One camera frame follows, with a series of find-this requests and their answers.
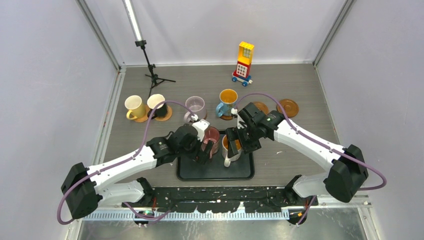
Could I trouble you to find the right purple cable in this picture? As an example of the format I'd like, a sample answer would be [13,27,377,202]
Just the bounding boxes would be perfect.
[233,92,388,227]

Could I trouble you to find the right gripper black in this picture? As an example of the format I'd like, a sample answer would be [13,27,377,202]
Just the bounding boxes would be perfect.
[225,123,262,159]

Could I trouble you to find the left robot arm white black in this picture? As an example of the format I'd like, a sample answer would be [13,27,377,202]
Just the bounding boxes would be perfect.
[57,119,212,220]

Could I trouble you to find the dark wooden coaster three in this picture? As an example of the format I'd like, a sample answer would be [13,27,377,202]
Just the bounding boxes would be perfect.
[253,101,269,115]

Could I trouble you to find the white cup black outside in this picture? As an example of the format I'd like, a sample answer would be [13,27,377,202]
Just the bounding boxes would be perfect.
[147,94,168,119]

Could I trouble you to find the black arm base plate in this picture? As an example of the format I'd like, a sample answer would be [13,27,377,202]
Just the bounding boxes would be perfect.
[130,186,318,213]

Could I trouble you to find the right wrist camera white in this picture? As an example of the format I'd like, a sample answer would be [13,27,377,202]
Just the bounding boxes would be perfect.
[230,108,247,130]

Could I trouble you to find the purple cable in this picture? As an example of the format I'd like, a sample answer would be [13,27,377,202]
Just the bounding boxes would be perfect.
[233,92,388,227]
[56,100,200,227]

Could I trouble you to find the dark wooden coaster four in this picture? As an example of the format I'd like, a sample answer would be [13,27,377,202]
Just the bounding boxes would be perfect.
[220,115,233,121]

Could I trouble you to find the toy block tower on wheels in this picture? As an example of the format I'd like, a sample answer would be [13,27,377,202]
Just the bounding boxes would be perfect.
[231,41,255,87]

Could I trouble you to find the silver microphone on tripod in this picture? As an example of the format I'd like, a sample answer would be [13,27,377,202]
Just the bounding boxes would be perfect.
[122,0,176,97]

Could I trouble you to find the dark wooden coaster one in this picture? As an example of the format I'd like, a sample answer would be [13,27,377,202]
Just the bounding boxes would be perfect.
[189,111,208,122]

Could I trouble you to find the pink patterned mug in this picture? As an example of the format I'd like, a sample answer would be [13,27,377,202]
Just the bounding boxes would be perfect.
[201,126,221,159]

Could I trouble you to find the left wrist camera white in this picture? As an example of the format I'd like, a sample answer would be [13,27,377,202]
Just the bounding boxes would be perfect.
[190,114,210,142]

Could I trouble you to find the dark wooden coaster two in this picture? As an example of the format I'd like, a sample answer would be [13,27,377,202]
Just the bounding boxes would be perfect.
[279,98,300,118]

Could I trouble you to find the light woven coaster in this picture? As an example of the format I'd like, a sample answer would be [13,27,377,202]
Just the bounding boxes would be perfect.
[154,104,173,122]
[133,104,151,123]

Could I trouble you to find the blue mug yellow inside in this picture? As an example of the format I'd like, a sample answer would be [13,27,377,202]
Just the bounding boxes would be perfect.
[215,89,238,118]

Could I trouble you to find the lilac textured mug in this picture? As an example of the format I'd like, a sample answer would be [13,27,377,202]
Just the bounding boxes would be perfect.
[185,96,207,113]

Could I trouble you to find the black serving tray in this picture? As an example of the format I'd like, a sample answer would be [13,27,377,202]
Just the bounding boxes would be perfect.
[176,150,255,181]

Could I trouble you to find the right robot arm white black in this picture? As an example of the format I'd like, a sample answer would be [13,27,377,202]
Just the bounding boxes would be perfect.
[226,103,369,205]

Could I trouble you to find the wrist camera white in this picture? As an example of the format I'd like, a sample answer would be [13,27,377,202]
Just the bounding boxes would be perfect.
[230,108,247,130]
[190,114,210,142]

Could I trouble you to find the white mug orange inside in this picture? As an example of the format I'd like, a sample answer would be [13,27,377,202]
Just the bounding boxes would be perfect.
[221,135,242,168]

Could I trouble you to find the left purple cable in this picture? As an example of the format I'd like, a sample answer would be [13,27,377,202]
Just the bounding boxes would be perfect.
[56,100,200,227]

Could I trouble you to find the cream cup yellow handle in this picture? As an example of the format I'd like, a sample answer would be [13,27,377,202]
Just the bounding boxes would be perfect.
[124,95,146,120]

